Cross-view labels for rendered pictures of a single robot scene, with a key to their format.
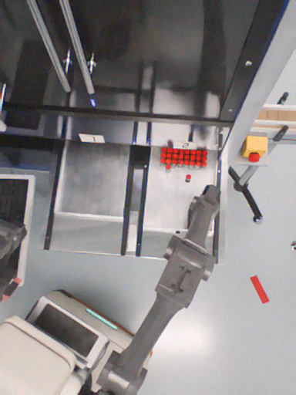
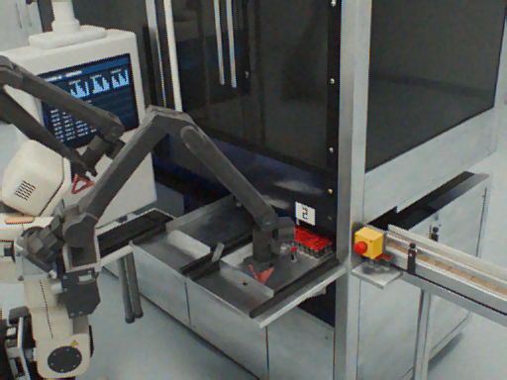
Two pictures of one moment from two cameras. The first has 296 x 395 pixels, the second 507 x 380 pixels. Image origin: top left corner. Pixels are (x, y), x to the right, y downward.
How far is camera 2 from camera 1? 151 cm
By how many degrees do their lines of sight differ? 53
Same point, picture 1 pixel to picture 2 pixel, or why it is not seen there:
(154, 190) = not seen: hidden behind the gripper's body
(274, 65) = (347, 83)
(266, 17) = (333, 31)
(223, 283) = not seen: outside the picture
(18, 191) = (160, 220)
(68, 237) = (157, 245)
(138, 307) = not seen: outside the picture
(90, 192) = (206, 232)
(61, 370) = (54, 173)
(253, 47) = (332, 62)
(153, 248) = (211, 282)
